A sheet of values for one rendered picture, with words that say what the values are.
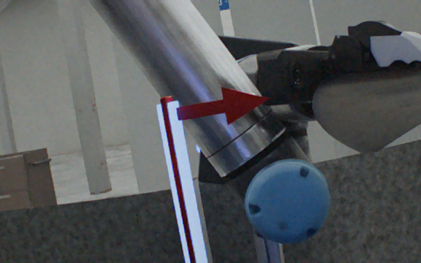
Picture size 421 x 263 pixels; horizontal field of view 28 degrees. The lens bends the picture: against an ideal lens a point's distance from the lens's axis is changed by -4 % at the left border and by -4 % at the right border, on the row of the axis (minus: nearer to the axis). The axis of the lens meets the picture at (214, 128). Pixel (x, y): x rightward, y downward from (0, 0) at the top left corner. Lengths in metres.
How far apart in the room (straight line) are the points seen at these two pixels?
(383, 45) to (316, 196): 0.15
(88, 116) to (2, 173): 4.65
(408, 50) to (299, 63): 0.10
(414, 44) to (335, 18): 5.82
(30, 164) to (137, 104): 1.01
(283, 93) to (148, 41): 0.14
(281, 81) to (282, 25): 5.88
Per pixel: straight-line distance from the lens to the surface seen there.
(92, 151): 11.79
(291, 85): 0.74
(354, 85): 0.47
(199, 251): 0.56
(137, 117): 7.01
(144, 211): 2.27
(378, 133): 0.63
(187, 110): 0.55
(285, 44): 1.12
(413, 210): 2.38
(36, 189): 7.24
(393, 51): 0.73
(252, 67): 0.91
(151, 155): 7.01
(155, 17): 0.79
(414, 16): 4.73
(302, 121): 0.88
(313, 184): 0.77
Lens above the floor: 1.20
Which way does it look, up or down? 3 degrees down
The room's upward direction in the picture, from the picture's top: 10 degrees counter-clockwise
